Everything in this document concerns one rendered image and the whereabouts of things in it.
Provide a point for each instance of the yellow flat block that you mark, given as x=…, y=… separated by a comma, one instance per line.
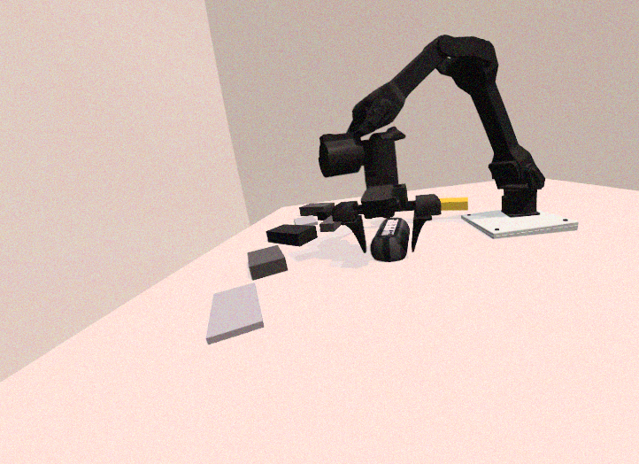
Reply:
x=454, y=204

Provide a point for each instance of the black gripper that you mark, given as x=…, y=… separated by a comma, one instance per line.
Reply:
x=424, y=207

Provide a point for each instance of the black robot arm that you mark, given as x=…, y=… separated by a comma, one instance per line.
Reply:
x=472, y=63

